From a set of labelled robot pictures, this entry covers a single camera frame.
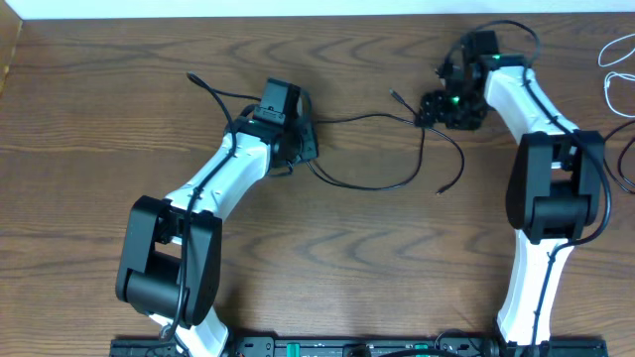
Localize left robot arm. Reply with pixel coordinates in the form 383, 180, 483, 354
111, 78, 318, 356

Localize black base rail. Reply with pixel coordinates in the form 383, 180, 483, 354
108, 334, 609, 357

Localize white USB cable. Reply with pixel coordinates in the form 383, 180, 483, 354
597, 33, 635, 120

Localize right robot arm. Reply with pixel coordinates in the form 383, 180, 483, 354
415, 25, 611, 356

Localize black USB cable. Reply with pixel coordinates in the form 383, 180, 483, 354
602, 118, 635, 195
302, 88, 466, 195

